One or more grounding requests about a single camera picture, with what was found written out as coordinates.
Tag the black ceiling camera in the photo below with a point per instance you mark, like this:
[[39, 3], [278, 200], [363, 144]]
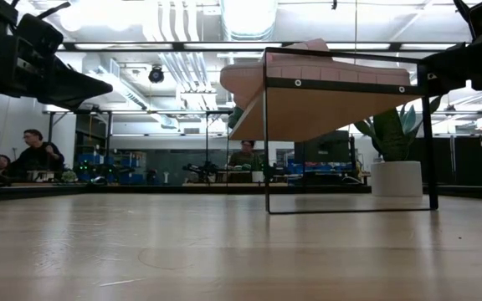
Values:
[[156, 75]]

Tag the green plant in white pot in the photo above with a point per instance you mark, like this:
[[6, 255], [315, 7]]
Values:
[[393, 167]]

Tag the white cup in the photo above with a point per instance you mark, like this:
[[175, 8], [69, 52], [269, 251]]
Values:
[[258, 176]]

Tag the black background screen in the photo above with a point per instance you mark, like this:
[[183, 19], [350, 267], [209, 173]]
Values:
[[322, 148]]

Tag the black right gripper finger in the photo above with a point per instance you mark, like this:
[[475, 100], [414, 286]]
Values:
[[450, 67]]

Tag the pink rubber slide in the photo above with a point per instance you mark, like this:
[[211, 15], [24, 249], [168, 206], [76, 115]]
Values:
[[308, 71]]

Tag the black background robot arm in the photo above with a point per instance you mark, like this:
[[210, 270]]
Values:
[[201, 170]]

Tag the black aluminium rig frame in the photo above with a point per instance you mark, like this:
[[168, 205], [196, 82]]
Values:
[[98, 189]]

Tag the wooden shelf with black frame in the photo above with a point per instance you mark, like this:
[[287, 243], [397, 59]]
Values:
[[329, 113]]

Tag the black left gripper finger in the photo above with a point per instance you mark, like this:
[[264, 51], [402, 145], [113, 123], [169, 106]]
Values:
[[73, 88]]

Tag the person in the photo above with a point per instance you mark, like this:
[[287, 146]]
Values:
[[38, 156], [1, 164], [246, 159]]

